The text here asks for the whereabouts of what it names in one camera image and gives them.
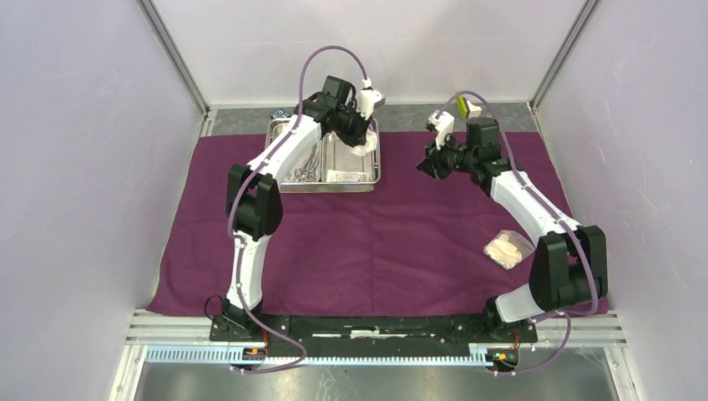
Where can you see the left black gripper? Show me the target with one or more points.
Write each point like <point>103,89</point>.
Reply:
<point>359,137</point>

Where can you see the steel surgical scissors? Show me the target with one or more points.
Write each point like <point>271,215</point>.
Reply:
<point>310,170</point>

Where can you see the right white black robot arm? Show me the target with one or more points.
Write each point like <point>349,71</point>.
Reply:
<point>569,270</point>

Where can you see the white gauze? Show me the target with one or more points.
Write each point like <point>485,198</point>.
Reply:
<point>370,145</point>

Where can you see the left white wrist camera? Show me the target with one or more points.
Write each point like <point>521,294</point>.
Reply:
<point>368,99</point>

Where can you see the beige gauze roll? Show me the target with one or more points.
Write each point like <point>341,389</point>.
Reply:
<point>508,249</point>

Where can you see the aluminium frame rail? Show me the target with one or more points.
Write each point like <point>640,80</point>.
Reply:
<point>156,338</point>

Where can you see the white sterile packet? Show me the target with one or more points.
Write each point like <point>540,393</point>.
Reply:
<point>340,176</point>

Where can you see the purple cloth wrap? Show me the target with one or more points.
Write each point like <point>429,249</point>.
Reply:
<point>411,247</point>

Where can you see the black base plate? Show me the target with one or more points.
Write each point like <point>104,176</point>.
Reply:
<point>441,336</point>

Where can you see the yellow green white object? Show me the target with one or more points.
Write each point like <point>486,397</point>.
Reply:
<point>466,106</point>

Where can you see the metal instrument tray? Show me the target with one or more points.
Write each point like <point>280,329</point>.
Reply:
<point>289,143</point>

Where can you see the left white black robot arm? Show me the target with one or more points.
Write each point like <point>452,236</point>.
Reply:
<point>254,209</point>

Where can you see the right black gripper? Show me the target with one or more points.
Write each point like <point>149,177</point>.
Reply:
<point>433,165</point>

